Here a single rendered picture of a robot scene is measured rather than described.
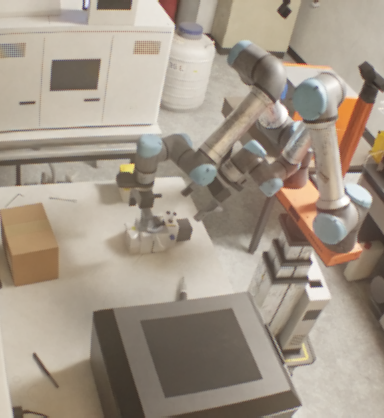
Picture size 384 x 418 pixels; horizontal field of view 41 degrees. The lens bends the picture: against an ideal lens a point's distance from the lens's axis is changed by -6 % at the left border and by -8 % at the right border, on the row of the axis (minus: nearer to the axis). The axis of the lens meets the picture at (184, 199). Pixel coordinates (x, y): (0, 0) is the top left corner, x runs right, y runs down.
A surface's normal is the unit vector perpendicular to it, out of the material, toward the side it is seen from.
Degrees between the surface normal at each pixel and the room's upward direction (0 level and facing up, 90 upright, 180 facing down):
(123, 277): 0
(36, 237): 0
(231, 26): 90
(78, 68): 90
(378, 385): 0
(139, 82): 90
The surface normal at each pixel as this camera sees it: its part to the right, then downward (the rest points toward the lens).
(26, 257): 0.43, 0.64
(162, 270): 0.18, -0.75
